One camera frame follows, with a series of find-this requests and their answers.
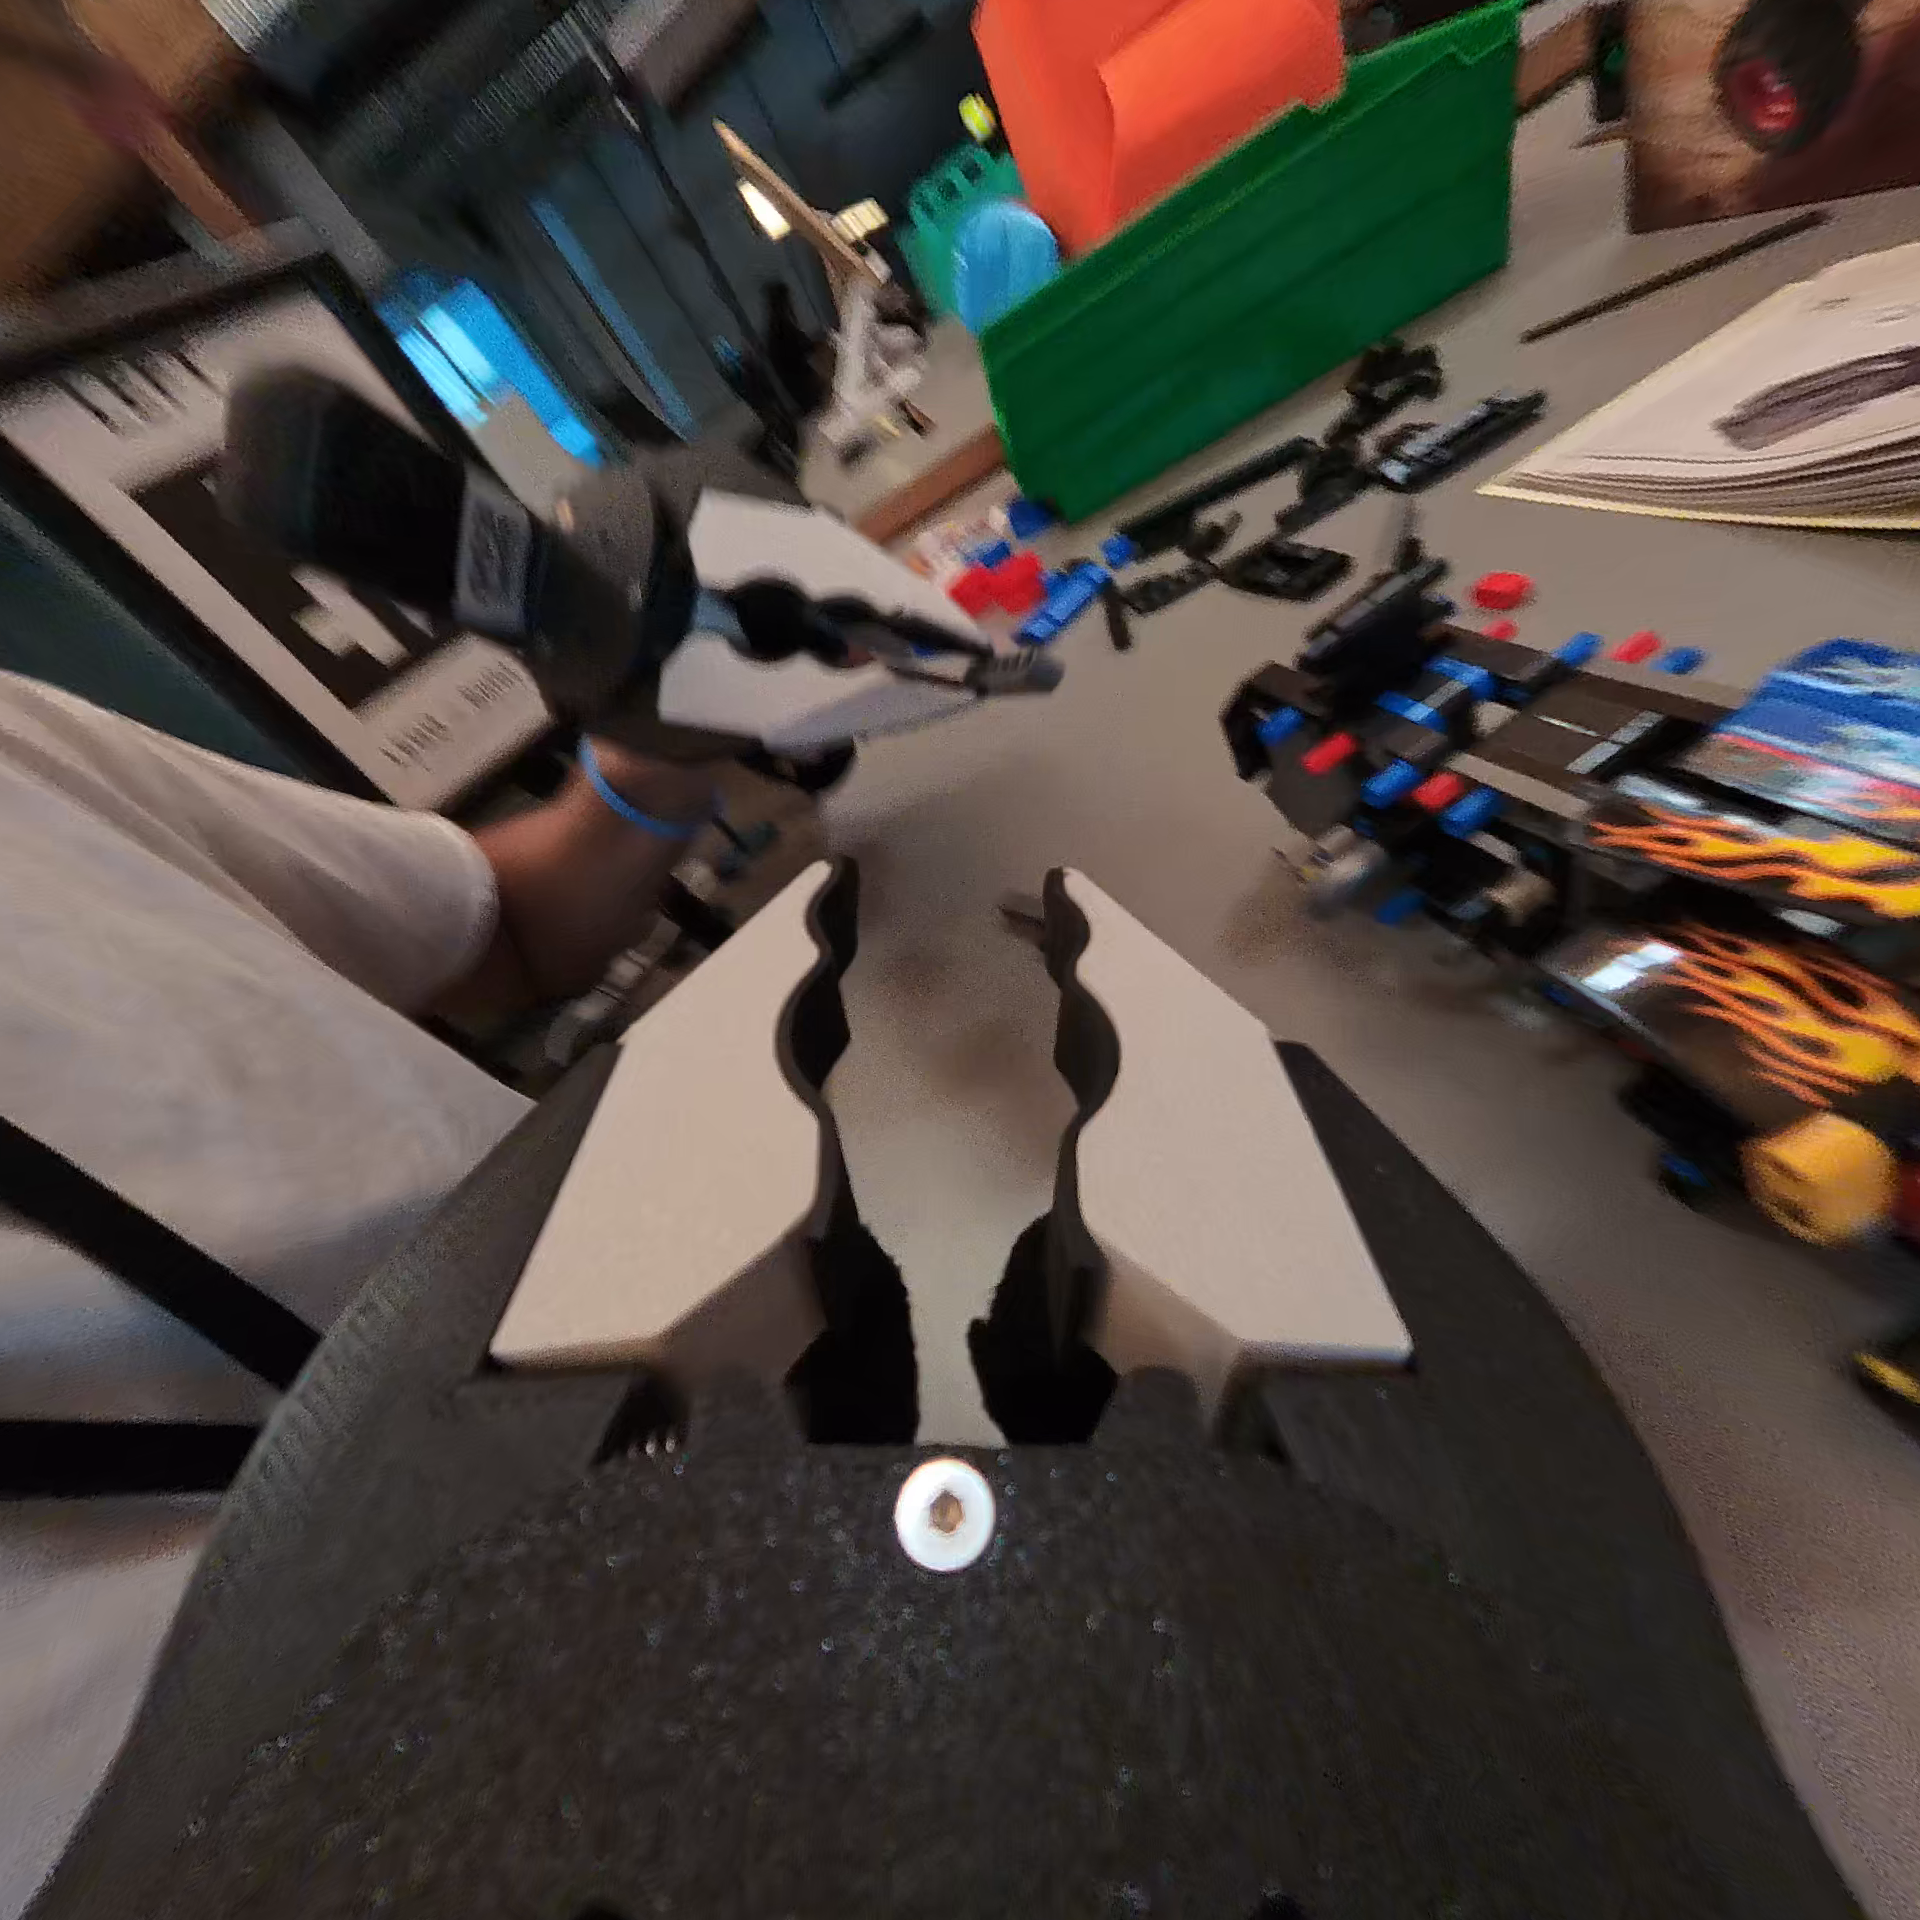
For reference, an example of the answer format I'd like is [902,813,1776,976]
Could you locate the black lanyard strap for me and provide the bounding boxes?
[0,1117,324,1496]

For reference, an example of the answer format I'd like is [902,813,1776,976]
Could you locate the lego truck model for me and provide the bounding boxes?
[1223,561,1920,1254]

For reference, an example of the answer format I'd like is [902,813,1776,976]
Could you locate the light blue round object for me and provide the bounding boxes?
[951,199,1064,336]

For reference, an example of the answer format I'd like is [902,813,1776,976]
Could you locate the orange plastic container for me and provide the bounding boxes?
[972,0,1346,250]

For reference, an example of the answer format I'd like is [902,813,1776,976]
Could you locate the pile of black lego pieces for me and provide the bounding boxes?
[1099,342,1550,648]

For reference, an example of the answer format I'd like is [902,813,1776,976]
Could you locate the blue wristband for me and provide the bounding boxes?
[574,738,704,846]

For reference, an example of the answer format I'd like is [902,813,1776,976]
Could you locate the person's left forearm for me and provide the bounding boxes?
[458,742,781,1037]

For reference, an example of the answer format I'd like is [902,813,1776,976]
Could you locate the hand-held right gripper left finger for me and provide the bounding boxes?
[492,856,864,1390]

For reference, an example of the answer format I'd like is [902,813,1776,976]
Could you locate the open instruction booklet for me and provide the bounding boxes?
[1477,245,1920,530]

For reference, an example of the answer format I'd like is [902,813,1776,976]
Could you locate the long black lego axle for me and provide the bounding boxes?
[1520,209,1836,345]

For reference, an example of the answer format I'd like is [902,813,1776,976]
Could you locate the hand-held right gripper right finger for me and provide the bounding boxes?
[1035,866,1415,1377]

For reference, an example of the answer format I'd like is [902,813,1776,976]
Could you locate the pile of red blue bricks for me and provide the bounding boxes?
[912,497,1116,648]

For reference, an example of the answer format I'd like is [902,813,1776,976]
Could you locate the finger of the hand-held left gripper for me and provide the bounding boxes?
[656,625,1064,751]
[691,491,994,648]

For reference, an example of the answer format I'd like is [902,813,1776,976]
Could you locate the green plastic bin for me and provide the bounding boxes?
[978,5,1520,521]

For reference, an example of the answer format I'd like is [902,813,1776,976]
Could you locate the black white task sign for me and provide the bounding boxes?
[0,255,559,815]

